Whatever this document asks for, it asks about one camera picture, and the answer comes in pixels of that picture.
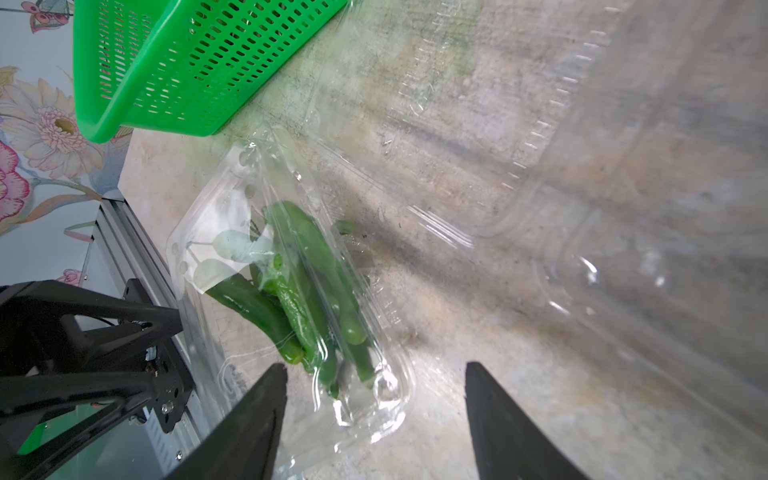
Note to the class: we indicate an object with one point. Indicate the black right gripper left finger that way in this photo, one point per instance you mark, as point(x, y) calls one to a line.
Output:
point(244, 445)

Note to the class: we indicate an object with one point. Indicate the clear pepper clamshell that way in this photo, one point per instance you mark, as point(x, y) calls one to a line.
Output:
point(273, 275)
point(619, 146)

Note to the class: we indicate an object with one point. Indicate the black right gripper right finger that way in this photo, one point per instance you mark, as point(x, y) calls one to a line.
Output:
point(507, 444)

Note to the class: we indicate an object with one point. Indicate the green plastic basket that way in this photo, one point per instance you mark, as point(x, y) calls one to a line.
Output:
point(183, 66)

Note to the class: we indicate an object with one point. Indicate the aluminium rail frame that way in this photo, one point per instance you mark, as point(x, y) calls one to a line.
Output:
point(189, 402)

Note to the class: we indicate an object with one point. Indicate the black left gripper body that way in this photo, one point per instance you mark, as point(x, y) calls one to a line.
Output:
point(152, 340)

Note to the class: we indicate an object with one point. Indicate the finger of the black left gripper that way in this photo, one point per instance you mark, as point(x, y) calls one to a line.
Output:
point(46, 420)
point(49, 328)

